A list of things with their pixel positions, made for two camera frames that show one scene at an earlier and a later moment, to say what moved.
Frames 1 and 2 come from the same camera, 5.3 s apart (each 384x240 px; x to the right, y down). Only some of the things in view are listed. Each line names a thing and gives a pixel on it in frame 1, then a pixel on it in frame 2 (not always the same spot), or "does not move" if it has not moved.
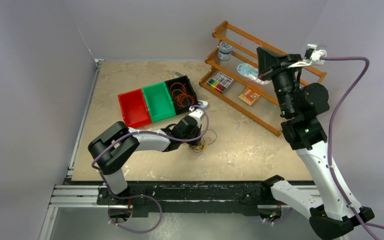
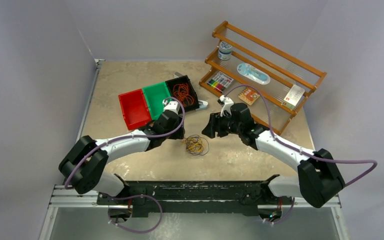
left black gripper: (197, 131) to (178, 135)
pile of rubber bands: (199, 147) does not move
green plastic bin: (159, 101) does not move
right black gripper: (272, 64) to (215, 125)
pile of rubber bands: (179, 92) does not move
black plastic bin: (182, 94) does not move
